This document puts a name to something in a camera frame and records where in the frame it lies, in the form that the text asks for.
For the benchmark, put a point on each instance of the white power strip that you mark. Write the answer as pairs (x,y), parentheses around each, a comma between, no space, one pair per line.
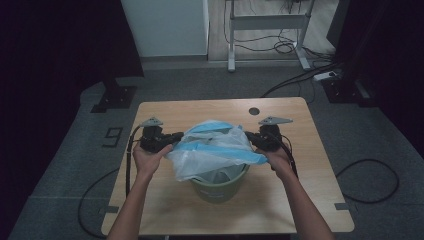
(325,76)

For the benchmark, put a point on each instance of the black stand base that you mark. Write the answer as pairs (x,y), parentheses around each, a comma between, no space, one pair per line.
(343,90)
(115,96)

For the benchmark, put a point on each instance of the grey tape piece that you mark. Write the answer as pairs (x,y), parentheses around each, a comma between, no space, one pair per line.
(341,206)
(108,209)

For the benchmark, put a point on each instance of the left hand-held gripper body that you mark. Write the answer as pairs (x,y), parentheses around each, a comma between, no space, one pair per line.
(151,140)

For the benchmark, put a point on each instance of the dark curtain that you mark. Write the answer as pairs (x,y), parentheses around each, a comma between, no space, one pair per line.
(393,50)
(50,66)

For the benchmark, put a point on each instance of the person's left hand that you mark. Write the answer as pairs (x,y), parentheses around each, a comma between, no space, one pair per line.
(146,163)

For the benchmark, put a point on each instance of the grey metal stand frame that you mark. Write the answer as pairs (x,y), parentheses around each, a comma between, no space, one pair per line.
(266,21)

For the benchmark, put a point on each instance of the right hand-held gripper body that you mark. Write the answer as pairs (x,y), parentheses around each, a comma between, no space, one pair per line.
(270,140)

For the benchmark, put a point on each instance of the green plastic bucket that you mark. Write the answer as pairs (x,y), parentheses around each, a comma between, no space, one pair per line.
(220,191)

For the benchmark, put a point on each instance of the white blue-edged plastic bag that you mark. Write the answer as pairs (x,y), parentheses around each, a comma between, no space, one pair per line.
(210,150)

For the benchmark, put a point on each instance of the person's right hand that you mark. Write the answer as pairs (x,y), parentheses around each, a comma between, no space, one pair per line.
(280,163)

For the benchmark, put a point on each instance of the white cabinet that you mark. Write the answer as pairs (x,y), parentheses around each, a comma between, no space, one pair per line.
(166,26)

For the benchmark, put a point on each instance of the black round table grommet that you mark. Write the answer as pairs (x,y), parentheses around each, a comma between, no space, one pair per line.
(254,111)

